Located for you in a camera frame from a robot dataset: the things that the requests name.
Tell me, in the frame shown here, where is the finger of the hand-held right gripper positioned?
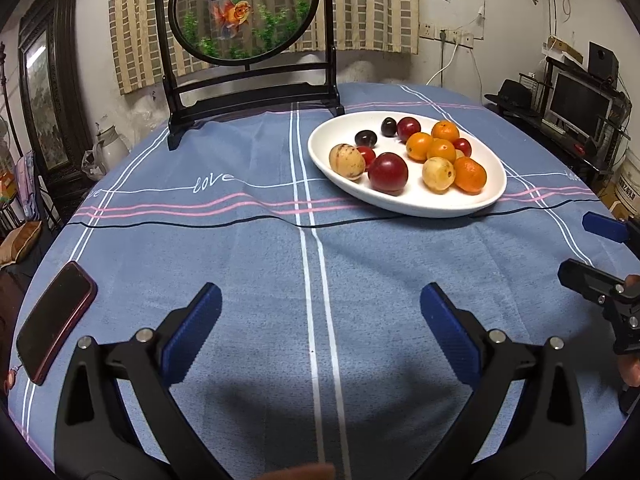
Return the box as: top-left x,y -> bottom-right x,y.
557,258 -> 640,307
581,211 -> 640,246

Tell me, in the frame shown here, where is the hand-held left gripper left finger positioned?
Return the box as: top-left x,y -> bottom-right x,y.
54,282 -> 223,480

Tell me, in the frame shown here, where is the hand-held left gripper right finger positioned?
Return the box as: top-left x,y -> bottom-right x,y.
419,282 -> 587,480

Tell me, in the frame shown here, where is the white oval plate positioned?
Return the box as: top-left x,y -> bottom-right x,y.
307,111 -> 508,219

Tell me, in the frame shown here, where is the yellow-orange loquat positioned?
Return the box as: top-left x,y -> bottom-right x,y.
426,138 -> 457,163

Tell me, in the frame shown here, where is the large orange tangerine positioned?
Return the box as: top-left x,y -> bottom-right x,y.
431,120 -> 460,143

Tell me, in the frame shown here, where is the orange kumquat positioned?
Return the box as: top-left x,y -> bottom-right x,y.
405,132 -> 434,162

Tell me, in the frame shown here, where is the spotted tan loquat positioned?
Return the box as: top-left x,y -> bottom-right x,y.
328,143 -> 366,181

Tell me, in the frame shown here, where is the dark red plum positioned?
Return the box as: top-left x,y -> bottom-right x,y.
368,152 -> 409,195
396,117 -> 422,142

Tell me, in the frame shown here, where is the person's right hand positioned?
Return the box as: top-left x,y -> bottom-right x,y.
617,274 -> 640,388

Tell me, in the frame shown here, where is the person's left hand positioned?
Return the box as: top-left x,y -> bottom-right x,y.
262,464 -> 337,480

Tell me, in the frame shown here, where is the white plastic bucket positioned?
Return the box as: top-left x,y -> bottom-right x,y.
612,147 -> 640,211

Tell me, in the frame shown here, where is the blue striped tablecloth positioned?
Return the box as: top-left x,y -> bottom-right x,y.
7,82 -> 640,480

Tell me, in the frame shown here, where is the black computer desk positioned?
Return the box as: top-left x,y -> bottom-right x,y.
492,55 -> 631,181

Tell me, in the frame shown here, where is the computer monitor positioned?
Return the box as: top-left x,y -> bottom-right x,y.
547,69 -> 615,136

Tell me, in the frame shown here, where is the red smartphone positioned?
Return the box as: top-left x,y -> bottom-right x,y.
15,261 -> 98,386

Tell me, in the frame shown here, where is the small orange tangerine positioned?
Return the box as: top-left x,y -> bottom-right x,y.
453,156 -> 488,195

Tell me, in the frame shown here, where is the pale yellow loquat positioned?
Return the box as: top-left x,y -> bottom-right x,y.
422,157 -> 456,194

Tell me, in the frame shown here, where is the black hat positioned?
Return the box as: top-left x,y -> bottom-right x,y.
484,79 -> 535,108

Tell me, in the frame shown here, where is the black speaker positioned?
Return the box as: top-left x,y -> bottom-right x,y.
587,42 -> 621,81

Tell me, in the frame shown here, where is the cardboard box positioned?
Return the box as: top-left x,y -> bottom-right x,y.
545,35 -> 583,63

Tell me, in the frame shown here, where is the red phone charm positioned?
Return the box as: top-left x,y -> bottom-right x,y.
2,355 -> 23,393

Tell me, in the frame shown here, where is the brown cushion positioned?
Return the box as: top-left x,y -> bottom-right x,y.
0,220 -> 43,266

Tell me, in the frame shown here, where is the white jug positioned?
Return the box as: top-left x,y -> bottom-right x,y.
92,127 -> 132,176

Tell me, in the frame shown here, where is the dark framed painting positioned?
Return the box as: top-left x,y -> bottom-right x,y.
17,0 -> 93,188

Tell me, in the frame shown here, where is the beige checked curtain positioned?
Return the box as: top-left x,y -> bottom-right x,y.
107,0 -> 421,96

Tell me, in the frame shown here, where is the round goldfish screen on stand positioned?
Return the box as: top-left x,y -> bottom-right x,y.
154,0 -> 346,152

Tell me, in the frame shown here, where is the white power cable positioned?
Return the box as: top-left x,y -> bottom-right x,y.
425,40 -> 458,88

